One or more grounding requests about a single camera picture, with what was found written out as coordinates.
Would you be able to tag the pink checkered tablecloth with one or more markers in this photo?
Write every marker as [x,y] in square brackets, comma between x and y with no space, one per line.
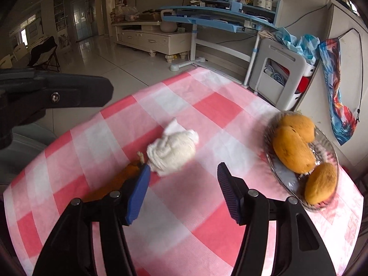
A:
[201,115]

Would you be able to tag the small round mango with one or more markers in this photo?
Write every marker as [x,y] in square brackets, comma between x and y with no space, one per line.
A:
[320,184]

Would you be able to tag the pink kettlebell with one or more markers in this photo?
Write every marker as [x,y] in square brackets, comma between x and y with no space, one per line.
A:
[168,24]

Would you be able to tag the black folding chair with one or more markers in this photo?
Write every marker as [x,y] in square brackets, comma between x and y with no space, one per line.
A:
[43,51]

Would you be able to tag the blue study desk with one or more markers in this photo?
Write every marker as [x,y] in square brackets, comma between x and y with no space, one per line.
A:
[215,24]

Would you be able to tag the clear plastic bag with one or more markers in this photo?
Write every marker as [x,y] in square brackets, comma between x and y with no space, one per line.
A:
[126,13]

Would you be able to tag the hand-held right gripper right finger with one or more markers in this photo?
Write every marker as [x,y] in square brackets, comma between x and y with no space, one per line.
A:
[230,195]

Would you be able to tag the blue plastic bag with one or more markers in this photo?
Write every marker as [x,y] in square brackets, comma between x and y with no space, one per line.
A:
[302,46]

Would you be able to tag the glass dish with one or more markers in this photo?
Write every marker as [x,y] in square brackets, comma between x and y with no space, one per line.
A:
[287,178]

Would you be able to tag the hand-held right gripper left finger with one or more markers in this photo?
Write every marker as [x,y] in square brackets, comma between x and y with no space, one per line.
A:
[136,198]

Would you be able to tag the large yellow mango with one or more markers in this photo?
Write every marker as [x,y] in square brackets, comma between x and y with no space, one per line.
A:
[293,152]

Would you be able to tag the cream television cabinet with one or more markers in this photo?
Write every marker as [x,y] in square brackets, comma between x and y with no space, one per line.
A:
[149,38]

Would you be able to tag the blue box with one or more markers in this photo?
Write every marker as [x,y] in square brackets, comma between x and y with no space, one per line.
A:
[236,7]

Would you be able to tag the balled white tissue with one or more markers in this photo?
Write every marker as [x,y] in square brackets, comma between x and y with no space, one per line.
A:
[172,149]

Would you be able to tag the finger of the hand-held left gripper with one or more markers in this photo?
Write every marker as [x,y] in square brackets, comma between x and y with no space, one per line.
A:
[83,92]

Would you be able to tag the grey-green chair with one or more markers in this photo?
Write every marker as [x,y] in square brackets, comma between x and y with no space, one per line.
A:
[26,155]

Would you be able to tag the white cabinet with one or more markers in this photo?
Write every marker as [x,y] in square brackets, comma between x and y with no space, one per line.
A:
[336,17]

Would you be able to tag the small orange peel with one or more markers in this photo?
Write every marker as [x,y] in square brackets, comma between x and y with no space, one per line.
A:
[120,178]

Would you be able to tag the colourful printed bag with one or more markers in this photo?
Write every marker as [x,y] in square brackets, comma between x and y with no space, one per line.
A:
[336,92]

